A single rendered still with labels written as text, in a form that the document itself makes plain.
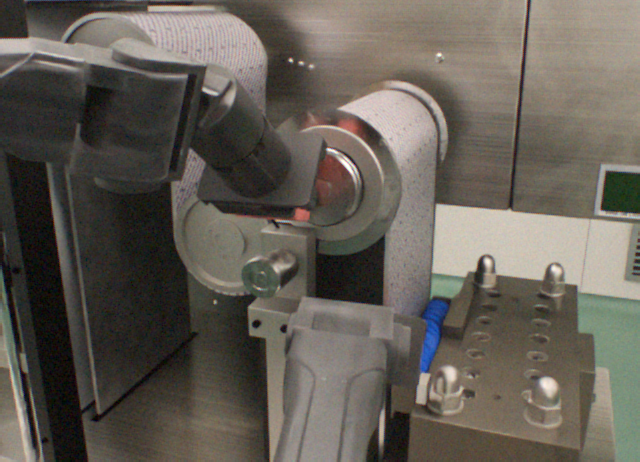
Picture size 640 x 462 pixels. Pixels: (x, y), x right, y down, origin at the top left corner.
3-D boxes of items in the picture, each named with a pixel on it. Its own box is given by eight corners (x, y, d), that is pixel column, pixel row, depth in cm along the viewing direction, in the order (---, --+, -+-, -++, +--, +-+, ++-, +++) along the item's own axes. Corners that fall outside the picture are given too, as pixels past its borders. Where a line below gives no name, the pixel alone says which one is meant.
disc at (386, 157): (255, 240, 69) (261, 99, 64) (257, 239, 70) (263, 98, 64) (392, 268, 65) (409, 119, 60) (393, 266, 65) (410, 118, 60)
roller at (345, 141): (269, 229, 68) (274, 119, 64) (346, 172, 91) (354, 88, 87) (376, 251, 64) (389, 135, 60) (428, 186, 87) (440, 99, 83)
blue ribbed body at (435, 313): (388, 399, 72) (389, 371, 71) (427, 316, 91) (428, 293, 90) (419, 405, 71) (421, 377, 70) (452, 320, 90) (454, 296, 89)
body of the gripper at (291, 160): (315, 215, 53) (281, 173, 46) (205, 208, 56) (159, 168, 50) (331, 143, 55) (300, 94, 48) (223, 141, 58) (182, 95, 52)
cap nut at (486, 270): (470, 286, 95) (472, 257, 94) (473, 276, 99) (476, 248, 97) (496, 289, 94) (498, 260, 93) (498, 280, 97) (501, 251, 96)
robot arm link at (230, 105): (196, 137, 42) (245, 67, 43) (126, 103, 45) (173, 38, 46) (241, 184, 48) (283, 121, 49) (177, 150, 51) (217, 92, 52)
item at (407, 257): (379, 397, 71) (385, 236, 65) (424, 308, 92) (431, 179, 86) (384, 398, 71) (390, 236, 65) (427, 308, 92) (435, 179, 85)
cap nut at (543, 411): (522, 424, 64) (527, 384, 62) (524, 404, 67) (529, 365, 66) (561, 432, 63) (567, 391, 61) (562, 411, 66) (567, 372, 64)
